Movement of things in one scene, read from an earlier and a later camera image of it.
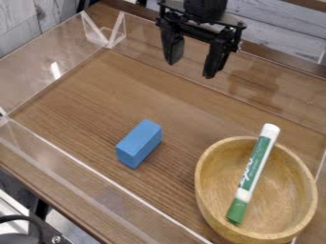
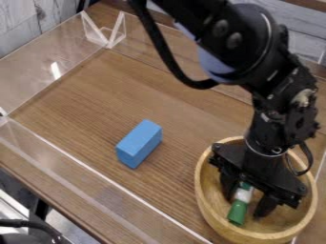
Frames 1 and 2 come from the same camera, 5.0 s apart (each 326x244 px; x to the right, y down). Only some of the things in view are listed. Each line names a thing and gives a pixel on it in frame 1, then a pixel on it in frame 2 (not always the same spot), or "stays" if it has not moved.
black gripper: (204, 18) to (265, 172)
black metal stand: (51, 234) stays
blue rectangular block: (141, 142) stays
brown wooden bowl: (285, 199) stays
